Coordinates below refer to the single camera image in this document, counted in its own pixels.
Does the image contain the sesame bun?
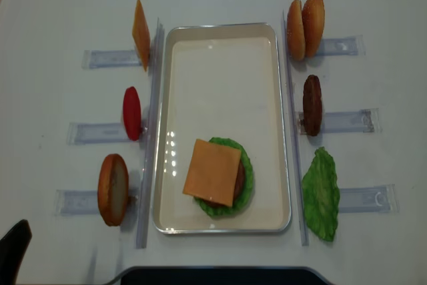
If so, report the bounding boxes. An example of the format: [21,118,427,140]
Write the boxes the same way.
[286,0,306,61]
[302,0,325,57]

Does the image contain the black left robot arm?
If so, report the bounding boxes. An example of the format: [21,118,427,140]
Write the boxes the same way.
[0,220,32,284]

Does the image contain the cheese slice on burger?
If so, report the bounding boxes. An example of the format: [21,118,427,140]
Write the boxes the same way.
[183,139,242,207]

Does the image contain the meat patty on burger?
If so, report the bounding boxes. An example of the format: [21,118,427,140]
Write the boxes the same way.
[203,161,246,208]

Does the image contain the standing red tomato slice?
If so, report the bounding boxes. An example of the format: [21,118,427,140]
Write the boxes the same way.
[123,87,141,141]

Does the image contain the lettuce leaf on burger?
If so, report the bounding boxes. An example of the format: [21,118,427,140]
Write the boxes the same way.
[194,137,254,218]

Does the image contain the standing brown meat patty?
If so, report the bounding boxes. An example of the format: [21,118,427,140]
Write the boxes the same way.
[303,75,323,136]

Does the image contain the standing orange cheese slice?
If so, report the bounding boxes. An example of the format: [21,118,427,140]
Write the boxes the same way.
[132,0,151,71]

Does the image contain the standing green lettuce leaf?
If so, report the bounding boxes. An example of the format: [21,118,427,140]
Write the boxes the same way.
[302,147,340,242]

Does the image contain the clear holder under tomato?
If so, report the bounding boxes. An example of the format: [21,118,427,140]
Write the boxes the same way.
[67,122,131,146]

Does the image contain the clear holder under cheese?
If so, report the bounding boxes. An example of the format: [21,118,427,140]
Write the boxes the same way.
[81,49,141,69]

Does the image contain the clear holder under lettuce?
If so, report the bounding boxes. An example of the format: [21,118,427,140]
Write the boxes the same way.
[339,184,400,214]

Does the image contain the white rectangular tray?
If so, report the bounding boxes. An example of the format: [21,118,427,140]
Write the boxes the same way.
[152,23,292,235]

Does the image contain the standing bun bottom half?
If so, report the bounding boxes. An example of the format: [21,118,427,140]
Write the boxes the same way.
[97,154,129,226]

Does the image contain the clear holder under patty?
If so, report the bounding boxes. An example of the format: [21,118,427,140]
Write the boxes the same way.
[321,108,382,133]

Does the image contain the clear holder under bun tops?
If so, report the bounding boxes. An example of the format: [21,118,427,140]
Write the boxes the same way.
[315,35,366,57]

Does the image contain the clear holder under bun bottom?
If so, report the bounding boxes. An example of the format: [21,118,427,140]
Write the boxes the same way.
[55,190,99,216]

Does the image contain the left clear acrylic rail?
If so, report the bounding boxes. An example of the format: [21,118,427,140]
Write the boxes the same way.
[135,20,165,249]

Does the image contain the clear acrylic rail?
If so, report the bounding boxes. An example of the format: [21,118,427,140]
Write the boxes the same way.
[282,11,309,246]
[135,20,165,249]

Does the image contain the right clear acrylic rail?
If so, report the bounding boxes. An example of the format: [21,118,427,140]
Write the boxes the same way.
[282,11,309,246]

